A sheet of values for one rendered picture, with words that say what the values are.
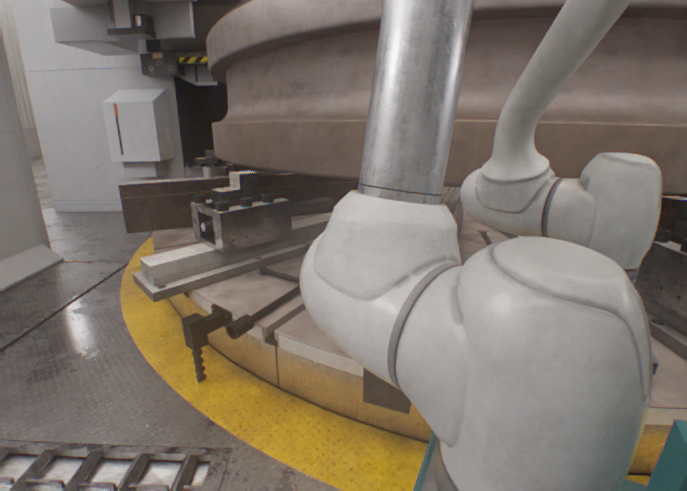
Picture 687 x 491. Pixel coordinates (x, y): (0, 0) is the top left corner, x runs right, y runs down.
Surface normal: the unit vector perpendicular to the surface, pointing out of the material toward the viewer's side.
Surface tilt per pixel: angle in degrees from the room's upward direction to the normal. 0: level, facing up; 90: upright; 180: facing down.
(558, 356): 71
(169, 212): 90
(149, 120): 90
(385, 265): 66
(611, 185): 77
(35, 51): 90
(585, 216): 89
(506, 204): 102
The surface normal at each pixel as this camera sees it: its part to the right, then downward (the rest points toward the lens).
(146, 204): 0.40, 0.27
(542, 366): -0.48, 0.01
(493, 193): -0.82, 0.37
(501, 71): -0.29, 0.29
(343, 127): -0.51, 0.25
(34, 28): 0.01, 0.29
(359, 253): -0.65, -0.04
